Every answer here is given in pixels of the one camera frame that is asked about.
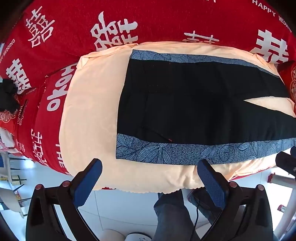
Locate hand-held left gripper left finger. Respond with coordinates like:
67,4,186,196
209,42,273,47
25,158,103,241

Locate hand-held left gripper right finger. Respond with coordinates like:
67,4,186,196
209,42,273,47
196,159,274,241

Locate black pants with blue stripes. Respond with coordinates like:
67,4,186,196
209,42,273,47
115,49,296,165

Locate person's left leg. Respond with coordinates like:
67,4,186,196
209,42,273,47
154,190,200,241

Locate cream blanket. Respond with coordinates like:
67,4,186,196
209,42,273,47
59,42,292,194

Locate black cloth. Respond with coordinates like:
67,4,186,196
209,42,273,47
0,79,21,112

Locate red printed bedspread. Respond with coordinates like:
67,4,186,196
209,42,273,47
0,0,296,176

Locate white metal rack frame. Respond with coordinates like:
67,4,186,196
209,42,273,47
267,173,296,239

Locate black cable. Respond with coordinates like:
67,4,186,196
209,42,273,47
193,199,202,233

